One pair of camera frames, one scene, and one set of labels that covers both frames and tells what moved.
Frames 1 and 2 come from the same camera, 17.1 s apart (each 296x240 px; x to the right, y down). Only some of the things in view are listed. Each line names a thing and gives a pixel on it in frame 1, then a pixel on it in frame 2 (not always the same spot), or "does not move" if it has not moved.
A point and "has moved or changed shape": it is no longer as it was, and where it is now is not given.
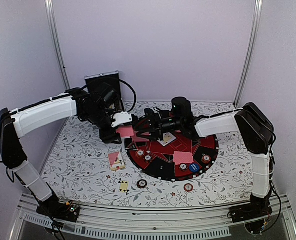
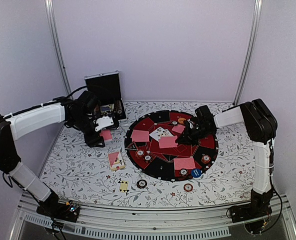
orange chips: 205,159 does not move
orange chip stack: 188,187 does not move
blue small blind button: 193,167 → 195,172
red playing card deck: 125,131 has moved or changed shape
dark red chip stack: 142,184 does not move
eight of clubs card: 167,138 has moved or changed shape
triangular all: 132,146 does not move
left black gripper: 109,137 → 92,141
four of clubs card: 124,186 does not move
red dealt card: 180,157 → 182,163
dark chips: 148,158 does not move
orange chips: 140,153 does not move
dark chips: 183,167 → 183,172
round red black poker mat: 185,157 does not move
